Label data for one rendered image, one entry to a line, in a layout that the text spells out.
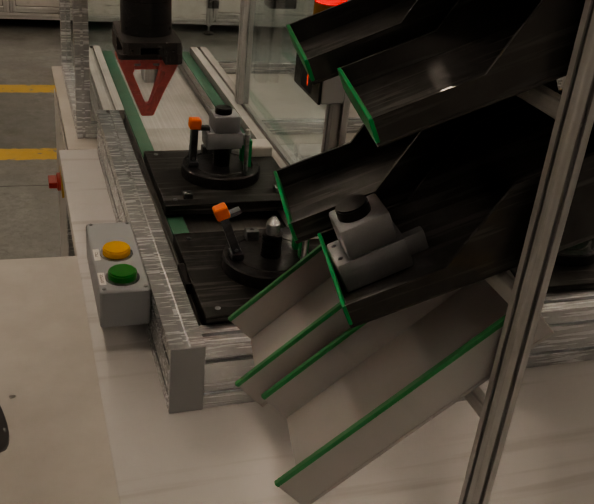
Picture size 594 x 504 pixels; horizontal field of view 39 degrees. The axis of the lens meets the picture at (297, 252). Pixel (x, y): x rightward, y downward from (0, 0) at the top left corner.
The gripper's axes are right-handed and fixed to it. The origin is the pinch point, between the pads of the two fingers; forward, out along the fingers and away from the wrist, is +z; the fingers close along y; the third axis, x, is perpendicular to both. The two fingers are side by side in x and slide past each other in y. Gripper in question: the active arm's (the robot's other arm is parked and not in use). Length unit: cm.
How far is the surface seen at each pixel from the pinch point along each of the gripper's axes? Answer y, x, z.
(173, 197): 30.5, -8.5, 26.1
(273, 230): 4.7, -18.2, 20.1
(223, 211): 4.6, -10.9, 16.5
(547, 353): -10, -58, 36
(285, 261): 3.3, -19.9, 24.5
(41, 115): 346, 7, 121
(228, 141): 37.5, -19.3, 19.3
